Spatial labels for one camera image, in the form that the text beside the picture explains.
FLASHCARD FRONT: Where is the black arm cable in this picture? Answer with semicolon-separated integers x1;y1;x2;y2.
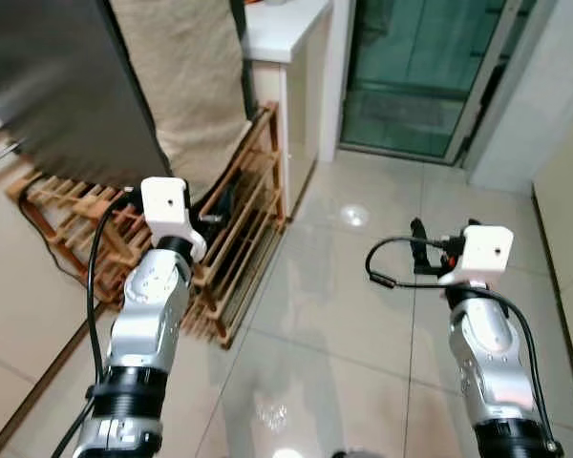
365;235;561;455
50;187;140;458

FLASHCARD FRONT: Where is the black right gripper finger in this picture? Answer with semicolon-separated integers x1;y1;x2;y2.
409;218;432;275

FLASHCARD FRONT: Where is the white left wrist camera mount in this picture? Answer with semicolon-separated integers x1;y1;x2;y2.
139;177;209;260

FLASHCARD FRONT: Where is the small grey fridge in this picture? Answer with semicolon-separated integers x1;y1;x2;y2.
0;0;174;189

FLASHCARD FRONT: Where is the large beige cloth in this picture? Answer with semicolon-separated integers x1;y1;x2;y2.
109;0;255;195

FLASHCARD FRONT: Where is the green glass door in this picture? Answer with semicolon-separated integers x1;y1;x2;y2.
338;0;538;165

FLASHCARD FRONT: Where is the wooden slatted rack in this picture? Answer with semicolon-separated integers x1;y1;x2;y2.
7;100;288;350

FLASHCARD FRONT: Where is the white topped beige cabinet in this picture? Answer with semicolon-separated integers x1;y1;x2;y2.
240;0;336;219

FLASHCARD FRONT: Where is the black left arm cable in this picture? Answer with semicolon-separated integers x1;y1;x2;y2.
50;187;140;458

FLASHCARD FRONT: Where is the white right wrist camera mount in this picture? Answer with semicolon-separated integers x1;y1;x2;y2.
438;225;515;288

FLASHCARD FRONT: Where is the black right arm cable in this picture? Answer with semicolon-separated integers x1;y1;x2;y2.
365;235;561;455

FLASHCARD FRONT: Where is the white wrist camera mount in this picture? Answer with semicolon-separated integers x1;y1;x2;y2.
139;177;209;260
438;225;515;288

